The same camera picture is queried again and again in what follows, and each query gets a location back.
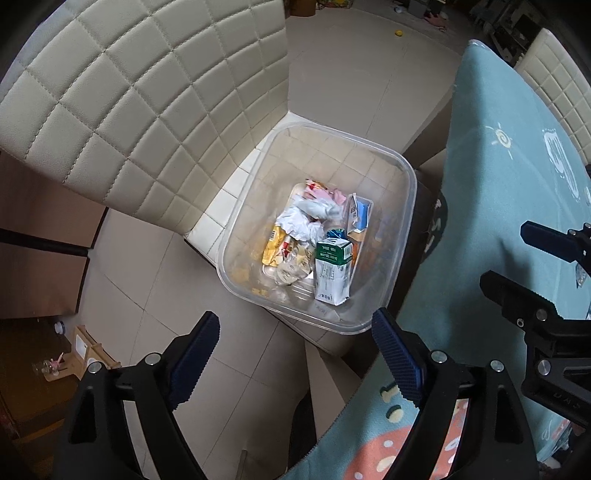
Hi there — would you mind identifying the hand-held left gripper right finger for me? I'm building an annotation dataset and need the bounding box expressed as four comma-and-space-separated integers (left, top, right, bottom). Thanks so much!
372, 308, 541, 480

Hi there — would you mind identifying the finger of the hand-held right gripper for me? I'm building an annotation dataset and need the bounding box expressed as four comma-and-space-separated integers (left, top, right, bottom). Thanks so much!
521, 220, 591, 265
480, 271, 591, 393

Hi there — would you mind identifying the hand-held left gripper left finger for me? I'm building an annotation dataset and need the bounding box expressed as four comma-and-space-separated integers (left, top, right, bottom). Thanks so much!
53, 311, 221, 480

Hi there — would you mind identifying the green white milk carton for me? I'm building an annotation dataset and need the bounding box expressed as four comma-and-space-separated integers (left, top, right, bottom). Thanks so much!
314, 231, 354, 306

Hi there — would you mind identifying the small blue white carton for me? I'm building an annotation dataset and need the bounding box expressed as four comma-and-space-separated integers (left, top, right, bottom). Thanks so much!
346, 193, 373, 236

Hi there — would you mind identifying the clear plastic container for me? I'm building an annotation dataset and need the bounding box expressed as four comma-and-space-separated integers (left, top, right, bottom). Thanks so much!
216, 124, 417, 334

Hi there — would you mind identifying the grey paper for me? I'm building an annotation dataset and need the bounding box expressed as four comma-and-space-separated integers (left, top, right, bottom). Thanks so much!
295, 196, 342, 223

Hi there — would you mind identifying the white tissue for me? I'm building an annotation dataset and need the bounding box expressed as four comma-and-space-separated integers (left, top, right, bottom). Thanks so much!
277, 207, 326, 241

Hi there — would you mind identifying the pink wrapper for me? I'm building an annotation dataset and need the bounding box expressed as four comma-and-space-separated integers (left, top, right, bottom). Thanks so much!
305, 181, 346, 206

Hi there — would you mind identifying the light blue printed tablecloth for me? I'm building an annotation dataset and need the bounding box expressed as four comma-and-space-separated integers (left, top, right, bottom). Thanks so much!
288, 39, 591, 480

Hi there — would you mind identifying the beige furniture panel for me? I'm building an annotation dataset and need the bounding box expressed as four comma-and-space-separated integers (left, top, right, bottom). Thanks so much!
304, 344, 366, 446

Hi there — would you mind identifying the small wooden holder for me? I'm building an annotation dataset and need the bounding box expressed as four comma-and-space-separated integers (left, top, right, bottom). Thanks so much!
67, 325, 116, 374

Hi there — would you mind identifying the yellow snack packet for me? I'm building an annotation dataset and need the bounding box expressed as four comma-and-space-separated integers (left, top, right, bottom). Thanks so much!
262, 225, 288, 267

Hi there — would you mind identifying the red gold dotted wrapper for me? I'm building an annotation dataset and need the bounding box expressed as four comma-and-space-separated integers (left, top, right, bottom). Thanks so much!
276, 235, 315, 287

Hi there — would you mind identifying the small glass jar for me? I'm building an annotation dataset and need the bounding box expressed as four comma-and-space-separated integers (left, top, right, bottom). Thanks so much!
32, 361, 65, 381

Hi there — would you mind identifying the cream quilted leather chair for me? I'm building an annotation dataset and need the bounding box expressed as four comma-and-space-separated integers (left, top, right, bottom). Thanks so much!
515, 28, 591, 158
0, 0, 352, 356

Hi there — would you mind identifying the brown wooden cabinet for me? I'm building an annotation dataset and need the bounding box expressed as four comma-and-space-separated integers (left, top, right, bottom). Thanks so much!
0, 152, 109, 319

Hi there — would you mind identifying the dark furniture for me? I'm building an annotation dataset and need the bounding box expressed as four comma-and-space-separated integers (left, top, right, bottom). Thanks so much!
471, 0, 546, 61

